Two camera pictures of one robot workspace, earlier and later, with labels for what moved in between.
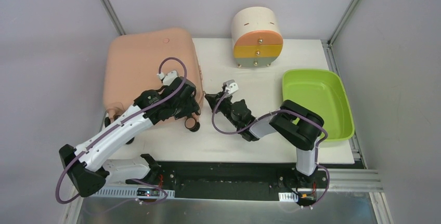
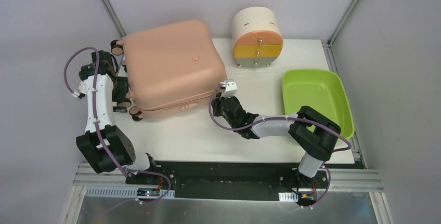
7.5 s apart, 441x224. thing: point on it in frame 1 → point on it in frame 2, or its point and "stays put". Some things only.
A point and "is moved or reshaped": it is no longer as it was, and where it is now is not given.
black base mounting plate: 233,180 stays put
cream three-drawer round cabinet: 257,37 stays put
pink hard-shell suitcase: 136,62 is moved or reshaped
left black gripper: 190,103 → 120,90
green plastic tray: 323,92 stays put
